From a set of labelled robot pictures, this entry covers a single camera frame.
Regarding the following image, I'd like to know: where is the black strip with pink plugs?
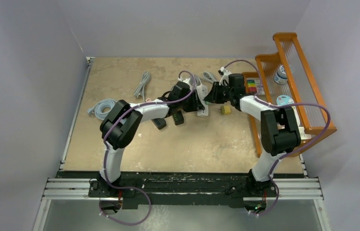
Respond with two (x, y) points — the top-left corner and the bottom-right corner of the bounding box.
(151, 118), (167, 130)

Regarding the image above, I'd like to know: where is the black strip with green USB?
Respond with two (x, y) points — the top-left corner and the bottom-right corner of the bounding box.
(171, 109), (184, 126)

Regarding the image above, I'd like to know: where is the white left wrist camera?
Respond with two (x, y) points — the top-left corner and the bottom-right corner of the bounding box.
(178, 77), (193, 85)

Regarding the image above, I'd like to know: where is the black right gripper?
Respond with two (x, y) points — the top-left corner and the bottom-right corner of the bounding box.
(206, 82), (233, 104)

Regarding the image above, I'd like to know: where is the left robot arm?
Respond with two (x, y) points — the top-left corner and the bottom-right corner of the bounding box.
(100, 78), (208, 197)

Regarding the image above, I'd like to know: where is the yellow plug adapter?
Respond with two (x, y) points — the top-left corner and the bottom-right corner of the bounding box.
(220, 105), (231, 115)

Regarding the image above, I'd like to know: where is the aluminium table edge rail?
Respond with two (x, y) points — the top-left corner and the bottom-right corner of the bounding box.
(58, 57), (95, 171)

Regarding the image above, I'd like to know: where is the white power strip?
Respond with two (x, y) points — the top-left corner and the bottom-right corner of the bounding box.
(196, 82), (209, 117)

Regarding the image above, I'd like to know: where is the black aluminium robot base frame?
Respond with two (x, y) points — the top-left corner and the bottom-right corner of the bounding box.
(41, 170), (324, 211)

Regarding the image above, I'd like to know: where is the blue packaged item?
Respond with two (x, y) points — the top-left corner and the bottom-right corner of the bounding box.
(276, 95), (295, 106)

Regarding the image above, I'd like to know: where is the orange wooden rack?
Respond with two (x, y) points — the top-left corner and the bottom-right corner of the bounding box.
(243, 32), (337, 150)

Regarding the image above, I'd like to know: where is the grey bundled power cable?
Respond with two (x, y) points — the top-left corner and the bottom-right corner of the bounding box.
(134, 71), (152, 99)

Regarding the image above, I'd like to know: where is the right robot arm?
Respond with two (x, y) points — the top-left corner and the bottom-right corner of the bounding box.
(205, 74), (301, 196)

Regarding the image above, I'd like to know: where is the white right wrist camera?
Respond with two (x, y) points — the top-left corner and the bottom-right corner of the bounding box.
(218, 67), (231, 86)

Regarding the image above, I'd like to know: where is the colourful box on rack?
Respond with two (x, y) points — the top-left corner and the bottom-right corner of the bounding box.
(245, 78), (265, 96)

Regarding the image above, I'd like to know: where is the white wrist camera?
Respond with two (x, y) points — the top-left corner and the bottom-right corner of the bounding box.
(218, 67), (231, 86)
(178, 77), (193, 85)

